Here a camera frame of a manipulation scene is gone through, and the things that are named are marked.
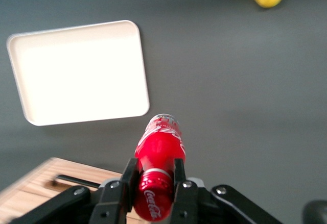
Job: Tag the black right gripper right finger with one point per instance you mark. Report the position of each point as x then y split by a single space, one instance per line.
182 196

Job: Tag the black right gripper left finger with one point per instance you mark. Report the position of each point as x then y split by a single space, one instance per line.
127 188

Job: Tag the red coke bottle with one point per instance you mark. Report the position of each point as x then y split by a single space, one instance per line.
159 147

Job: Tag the cream rectangular tray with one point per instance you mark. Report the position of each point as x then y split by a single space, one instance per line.
81 76

